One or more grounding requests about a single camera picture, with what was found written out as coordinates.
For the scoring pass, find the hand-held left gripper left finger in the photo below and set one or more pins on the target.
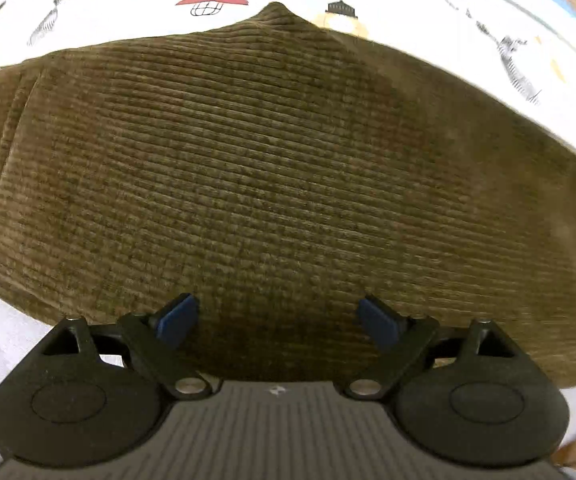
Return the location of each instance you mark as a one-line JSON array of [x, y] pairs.
[[178, 317]]

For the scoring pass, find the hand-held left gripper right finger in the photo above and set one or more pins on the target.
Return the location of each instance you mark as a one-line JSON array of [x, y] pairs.
[[380, 320]]

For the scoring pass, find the printed grey white bed sheet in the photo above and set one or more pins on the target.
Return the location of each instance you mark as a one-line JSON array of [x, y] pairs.
[[118, 0]]

